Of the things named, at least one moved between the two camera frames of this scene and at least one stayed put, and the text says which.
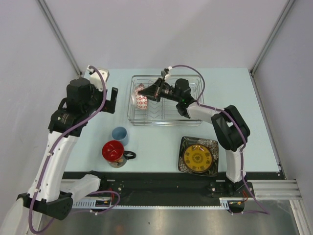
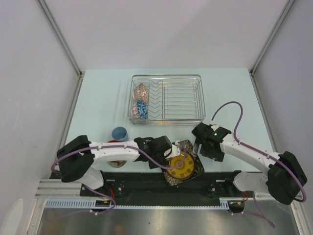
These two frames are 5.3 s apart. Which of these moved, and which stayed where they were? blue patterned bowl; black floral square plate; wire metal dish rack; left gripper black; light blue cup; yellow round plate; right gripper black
Moved: left gripper black; blue patterned bowl; black floral square plate; yellow round plate; right gripper black
Stayed: light blue cup; wire metal dish rack
